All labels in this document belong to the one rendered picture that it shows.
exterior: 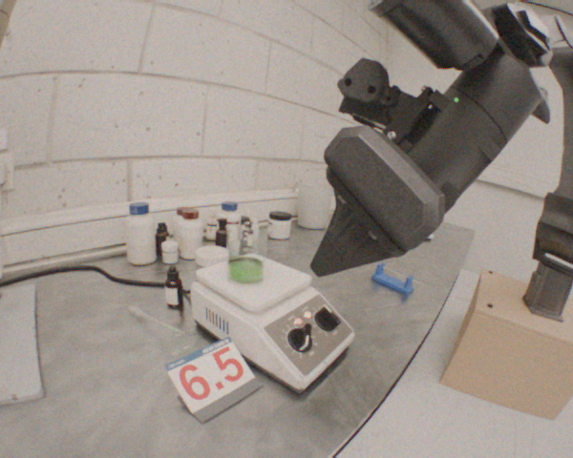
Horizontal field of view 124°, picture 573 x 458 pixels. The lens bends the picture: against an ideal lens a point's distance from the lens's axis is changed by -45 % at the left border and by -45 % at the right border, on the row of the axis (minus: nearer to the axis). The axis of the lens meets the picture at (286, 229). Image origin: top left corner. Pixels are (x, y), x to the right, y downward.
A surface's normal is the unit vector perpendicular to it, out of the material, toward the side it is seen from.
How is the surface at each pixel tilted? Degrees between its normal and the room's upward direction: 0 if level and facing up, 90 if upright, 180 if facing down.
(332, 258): 103
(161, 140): 90
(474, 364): 90
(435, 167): 95
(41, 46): 90
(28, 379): 0
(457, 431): 0
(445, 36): 143
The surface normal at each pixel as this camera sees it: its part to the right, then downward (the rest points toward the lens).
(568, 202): -0.97, -0.04
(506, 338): -0.68, 0.14
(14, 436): 0.09, -0.96
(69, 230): 0.73, 0.25
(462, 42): -0.22, 0.83
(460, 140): -0.51, 0.27
